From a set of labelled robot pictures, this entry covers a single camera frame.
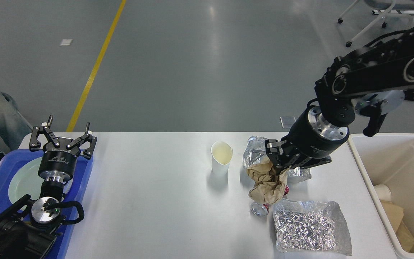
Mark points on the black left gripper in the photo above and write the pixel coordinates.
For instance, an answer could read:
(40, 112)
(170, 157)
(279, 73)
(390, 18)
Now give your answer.
(56, 163)

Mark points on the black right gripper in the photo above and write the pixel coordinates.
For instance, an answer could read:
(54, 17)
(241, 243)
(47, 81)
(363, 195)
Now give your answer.
(311, 135)

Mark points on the brown paper ball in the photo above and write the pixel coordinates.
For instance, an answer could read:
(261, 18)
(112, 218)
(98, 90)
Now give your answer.
(264, 173)

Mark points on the mint green plate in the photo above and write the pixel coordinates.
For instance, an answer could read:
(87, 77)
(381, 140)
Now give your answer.
(26, 181)

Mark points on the aluminium foil sheet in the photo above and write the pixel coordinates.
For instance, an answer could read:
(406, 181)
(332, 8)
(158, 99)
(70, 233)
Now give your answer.
(311, 226)

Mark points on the brown paper bag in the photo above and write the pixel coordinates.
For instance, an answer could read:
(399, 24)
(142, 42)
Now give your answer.
(395, 215)

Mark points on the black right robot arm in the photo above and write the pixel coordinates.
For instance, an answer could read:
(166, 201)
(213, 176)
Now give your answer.
(370, 81)

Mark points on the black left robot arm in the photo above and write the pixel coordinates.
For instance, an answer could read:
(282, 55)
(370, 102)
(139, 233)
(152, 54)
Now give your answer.
(29, 227)

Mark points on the aluminium foil tray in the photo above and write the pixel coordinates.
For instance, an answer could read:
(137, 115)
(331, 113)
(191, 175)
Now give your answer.
(255, 153)

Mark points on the crushed red can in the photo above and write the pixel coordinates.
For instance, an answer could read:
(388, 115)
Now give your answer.
(259, 208)

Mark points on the white paper cup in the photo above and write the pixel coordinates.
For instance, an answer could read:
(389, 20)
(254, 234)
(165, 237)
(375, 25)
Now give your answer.
(221, 154)

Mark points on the white cup in bin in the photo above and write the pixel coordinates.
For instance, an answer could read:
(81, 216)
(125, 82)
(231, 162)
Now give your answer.
(383, 192)

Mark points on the white plastic bin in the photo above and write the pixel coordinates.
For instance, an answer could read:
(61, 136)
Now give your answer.
(388, 159)

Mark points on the white table foot bar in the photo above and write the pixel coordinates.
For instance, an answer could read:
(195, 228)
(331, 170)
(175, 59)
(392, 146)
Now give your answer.
(404, 12)

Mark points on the white office chair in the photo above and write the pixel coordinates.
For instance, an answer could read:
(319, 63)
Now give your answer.
(383, 9)

